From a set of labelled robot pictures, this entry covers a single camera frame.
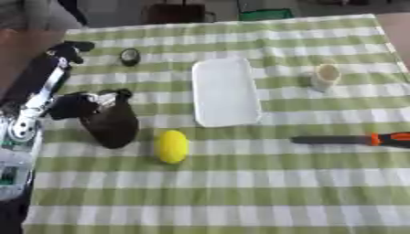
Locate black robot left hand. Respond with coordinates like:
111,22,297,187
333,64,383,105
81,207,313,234
0,40,135,122

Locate dark brown pear-shaped pouch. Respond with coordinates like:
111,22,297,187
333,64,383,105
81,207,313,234
78,96,141,150

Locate black tape roll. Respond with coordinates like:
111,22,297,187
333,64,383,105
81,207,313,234
118,48,143,68

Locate person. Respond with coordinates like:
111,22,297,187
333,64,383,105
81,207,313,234
0,0,90,31

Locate yellow toy lemon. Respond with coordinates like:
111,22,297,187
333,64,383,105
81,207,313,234
154,129,192,165

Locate dark brown chair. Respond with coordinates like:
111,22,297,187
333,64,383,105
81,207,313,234
139,0,218,25

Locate white rectangular tray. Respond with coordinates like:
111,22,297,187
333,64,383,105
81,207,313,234
190,57,264,129

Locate green and black bag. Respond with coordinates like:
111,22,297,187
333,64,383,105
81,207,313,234
237,7,297,22

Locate beige cup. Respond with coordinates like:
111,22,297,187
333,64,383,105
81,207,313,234
310,62,343,93

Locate knife with orange black handle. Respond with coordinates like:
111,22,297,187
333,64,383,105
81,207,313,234
289,131,410,150

